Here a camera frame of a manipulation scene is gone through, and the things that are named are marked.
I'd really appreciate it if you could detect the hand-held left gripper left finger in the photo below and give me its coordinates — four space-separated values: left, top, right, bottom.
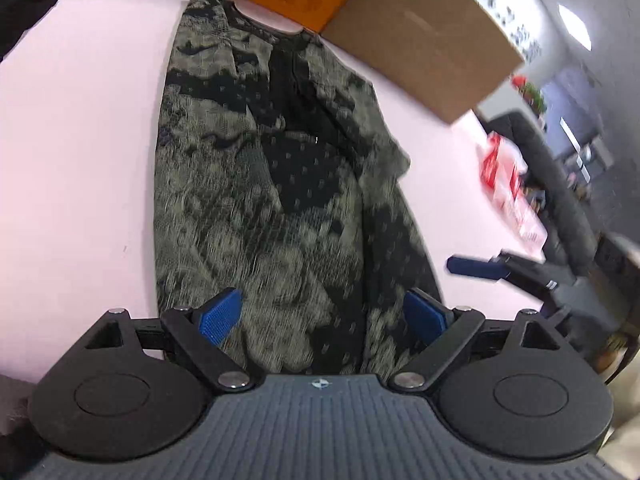
82 288 254 394

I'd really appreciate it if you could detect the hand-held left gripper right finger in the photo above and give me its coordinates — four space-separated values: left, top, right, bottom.
389 288 564 394

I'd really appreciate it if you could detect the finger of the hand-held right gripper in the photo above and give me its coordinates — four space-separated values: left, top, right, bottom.
446 254 512 281

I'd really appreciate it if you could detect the green black patterned sweater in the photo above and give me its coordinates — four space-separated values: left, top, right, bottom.
152 0 444 376

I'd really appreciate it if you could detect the red white plastic bag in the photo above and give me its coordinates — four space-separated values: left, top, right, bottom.
476 131 549 252

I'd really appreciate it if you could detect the black sofa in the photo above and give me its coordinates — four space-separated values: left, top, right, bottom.
487 110 609 277

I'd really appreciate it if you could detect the red potted plant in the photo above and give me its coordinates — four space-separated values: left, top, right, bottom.
512 74 549 114

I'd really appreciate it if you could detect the brown cardboard box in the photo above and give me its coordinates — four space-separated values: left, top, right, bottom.
320 0 526 125

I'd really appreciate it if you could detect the ceiling light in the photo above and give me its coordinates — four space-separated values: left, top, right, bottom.
557 3 593 52

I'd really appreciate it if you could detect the black cloth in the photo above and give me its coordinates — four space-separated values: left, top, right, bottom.
0 0 60 62

